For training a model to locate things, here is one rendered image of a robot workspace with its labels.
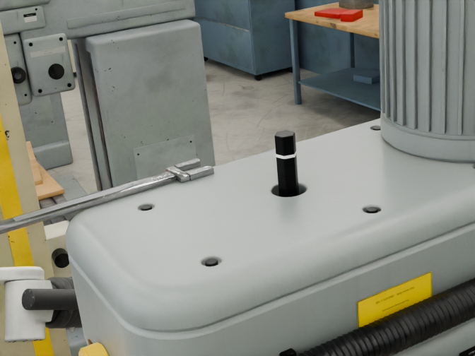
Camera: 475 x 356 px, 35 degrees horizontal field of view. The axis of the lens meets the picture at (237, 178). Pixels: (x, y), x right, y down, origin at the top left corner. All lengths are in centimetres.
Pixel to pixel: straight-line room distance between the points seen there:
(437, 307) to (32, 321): 75
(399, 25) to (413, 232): 23
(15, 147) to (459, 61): 187
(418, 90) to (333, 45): 725
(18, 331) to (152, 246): 63
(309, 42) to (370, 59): 105
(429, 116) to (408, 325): 23
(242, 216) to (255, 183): 8
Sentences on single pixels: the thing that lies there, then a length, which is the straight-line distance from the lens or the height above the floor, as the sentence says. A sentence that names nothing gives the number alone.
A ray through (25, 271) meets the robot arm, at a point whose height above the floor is 162.
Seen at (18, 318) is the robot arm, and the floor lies 156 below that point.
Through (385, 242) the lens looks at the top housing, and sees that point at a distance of 71.
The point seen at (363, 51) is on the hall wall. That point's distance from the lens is 768.
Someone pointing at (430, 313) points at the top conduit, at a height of 180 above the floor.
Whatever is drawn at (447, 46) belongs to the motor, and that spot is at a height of 201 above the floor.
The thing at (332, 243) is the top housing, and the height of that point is 189.
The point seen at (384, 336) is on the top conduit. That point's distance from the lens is 71.
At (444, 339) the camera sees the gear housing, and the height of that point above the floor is 172.
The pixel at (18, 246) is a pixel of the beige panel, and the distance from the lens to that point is 260.
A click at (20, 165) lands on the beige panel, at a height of 138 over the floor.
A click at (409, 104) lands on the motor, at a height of 195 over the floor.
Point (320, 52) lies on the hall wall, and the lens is 829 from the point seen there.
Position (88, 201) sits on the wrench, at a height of 190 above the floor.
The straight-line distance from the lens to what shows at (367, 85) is 703.
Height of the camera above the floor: 221
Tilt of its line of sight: 23 degrees down
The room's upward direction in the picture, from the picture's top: 6 degrees counter-clockwise
